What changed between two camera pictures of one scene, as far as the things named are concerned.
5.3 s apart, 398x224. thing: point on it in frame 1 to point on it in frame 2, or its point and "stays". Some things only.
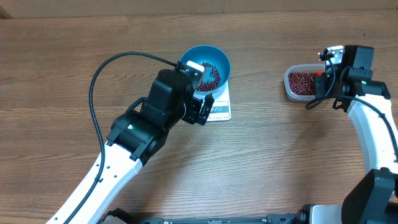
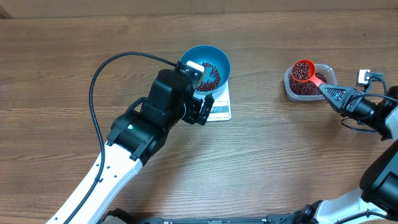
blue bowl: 216,65 stays
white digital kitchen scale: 221,109 stays
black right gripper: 320,85 to 347,97
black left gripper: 195,106 stays
